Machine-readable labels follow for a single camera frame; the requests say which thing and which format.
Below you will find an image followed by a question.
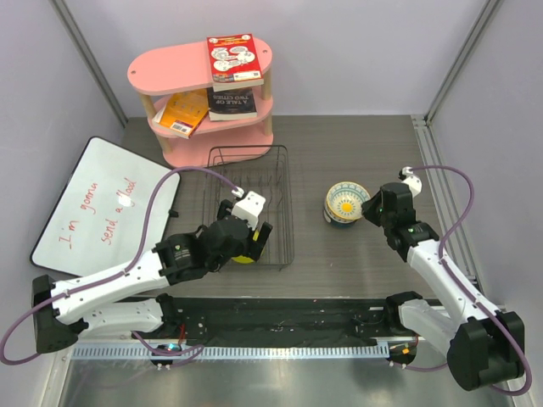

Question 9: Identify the yellow-green bowl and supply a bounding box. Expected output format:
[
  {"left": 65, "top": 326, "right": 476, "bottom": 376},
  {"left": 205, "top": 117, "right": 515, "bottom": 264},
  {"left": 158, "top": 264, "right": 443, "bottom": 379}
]
[{"left": 232, "top": 230, "right": 264, "bottom": 265}]

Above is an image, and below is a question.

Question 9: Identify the white bowl with yellow pattern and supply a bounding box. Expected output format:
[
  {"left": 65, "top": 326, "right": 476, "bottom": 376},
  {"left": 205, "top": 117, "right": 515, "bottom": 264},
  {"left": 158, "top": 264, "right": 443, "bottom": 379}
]
[{"left": 324, "top": 181, "right": 370, "bottom": 218}]

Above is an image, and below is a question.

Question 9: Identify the white bowl with green stripes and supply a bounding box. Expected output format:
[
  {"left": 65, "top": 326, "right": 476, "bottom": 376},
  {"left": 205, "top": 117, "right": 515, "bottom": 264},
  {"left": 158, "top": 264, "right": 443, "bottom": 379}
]
[{"left": 323, "top": 203, "right": 362, "bottom": 222}]

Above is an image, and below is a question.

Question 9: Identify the black wire dish rack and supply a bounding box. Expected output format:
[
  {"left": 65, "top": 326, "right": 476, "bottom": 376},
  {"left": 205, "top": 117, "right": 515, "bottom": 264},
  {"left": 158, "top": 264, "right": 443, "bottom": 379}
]
[{"left": 207, "top": 145, "right": 294, "bottom": 271}]

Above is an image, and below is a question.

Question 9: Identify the teal and white bowl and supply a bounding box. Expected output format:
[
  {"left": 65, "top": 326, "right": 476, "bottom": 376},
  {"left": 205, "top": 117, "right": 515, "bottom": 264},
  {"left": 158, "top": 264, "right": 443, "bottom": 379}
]
[{"left": 329, "top": 220, "right": 357, "bottom": 229}]

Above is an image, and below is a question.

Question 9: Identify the plain white ribbed bowl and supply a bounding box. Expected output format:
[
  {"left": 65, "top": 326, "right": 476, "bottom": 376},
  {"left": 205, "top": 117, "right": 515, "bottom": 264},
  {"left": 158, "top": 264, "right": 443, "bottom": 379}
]
[{"left": 323, "top": 207, "right": 340, "bottom": 225}]

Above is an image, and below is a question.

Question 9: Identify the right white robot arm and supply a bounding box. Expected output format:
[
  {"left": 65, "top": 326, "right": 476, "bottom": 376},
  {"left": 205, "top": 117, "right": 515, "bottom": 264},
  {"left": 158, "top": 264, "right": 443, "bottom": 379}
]
[{"left": 362, "top": 182, "right": 531, "bottom": 391}]

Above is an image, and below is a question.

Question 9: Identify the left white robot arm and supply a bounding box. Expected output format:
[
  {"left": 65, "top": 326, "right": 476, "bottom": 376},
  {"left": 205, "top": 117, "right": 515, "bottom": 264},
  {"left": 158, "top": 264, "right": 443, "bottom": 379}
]
[{"left": 32, "top": 192, "right": 272, "bottom": 354}]

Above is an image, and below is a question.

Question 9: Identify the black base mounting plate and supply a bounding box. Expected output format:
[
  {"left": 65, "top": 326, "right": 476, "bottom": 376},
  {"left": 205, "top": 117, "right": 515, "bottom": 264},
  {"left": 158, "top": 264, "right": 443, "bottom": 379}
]
[{"left": 140, "top": 294, "right": 414, "bottom": 348}]

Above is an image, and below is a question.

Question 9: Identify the black Tale of Two Cities book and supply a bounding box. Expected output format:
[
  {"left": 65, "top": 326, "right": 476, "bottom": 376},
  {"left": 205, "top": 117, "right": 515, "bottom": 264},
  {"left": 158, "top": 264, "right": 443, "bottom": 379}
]
[{"left": 207, "top": 87, "right": 257, "bottom": 121}]

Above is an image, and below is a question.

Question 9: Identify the orange paperback book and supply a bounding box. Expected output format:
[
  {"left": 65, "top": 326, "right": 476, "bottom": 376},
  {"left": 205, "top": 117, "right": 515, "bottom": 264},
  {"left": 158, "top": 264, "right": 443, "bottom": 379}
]
[{"left": 152, "top": 89, "right": 209, "bottom": 139}]

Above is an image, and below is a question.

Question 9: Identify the white dry-erase board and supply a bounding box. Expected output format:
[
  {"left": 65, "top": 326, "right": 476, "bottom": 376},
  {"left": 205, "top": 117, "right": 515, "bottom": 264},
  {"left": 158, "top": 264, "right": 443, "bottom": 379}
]
[{"left": 30, "top": 137, "right": 181, "bottom": 276}]

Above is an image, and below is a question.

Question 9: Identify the red comic book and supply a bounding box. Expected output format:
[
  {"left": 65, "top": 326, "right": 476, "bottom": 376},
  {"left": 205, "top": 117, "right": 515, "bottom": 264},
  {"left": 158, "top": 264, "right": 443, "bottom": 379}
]
[{"left": 206, "top": 33, "right": 264, "bottom": 92}]

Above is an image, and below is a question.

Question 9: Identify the pink three-tier shelf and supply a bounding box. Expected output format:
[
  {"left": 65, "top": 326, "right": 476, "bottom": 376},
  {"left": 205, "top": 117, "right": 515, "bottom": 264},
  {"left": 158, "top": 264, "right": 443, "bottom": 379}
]
[{"left": 127, "top": 38, "right": 274, "bottom": 166}]

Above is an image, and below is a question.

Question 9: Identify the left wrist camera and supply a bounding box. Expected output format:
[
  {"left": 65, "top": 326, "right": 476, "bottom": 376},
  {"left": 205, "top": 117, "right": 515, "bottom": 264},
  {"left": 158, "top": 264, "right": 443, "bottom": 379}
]
[{"left": 232, "top": 187, "right": 266, "bottom": 231}]

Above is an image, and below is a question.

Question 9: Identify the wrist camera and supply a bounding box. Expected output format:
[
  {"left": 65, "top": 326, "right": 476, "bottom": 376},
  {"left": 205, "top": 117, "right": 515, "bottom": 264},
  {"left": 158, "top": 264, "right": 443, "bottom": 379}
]
[
  {"left": 399, "top": 166, "right": 423, "bottom": 198},
  {"left": 232, "top": 187, "right": 266, "bottom": 231}
]

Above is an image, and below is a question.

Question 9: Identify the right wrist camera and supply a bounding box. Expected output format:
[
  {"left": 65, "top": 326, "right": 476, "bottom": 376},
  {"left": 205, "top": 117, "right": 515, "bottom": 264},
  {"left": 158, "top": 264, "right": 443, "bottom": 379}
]
[{"left": 399, "top": 166, "right": 423, "bottom": 198}]

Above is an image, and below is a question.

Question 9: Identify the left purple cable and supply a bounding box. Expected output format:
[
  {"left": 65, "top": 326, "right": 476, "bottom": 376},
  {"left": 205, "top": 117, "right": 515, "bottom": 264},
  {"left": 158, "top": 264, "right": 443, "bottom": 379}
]
[{"left": 0, "top": 166, "right": 247, "bottom": 366}]

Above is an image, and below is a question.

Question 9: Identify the purple cable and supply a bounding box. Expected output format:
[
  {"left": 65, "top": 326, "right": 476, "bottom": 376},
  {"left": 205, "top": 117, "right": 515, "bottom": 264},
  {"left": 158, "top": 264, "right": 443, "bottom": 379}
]
[
  {"left": 0, "top": 166, "right": 247, "bottom": 366},
  {"left": 398, "top": 164, "right": 534, "bottom": 398}
]

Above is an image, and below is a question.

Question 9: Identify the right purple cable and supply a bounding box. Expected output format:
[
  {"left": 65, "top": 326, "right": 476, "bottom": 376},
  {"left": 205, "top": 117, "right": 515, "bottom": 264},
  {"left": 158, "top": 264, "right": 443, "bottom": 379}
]
[{"left": 398, "top": 164, "right": 534, "bottom": 398}]

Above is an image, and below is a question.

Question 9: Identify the white slotted cable duct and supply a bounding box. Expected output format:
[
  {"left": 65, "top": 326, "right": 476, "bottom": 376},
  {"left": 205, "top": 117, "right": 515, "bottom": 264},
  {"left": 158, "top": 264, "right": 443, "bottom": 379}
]
[{"left": 71, "top": 342, "right": 389, "bottom": 360}]

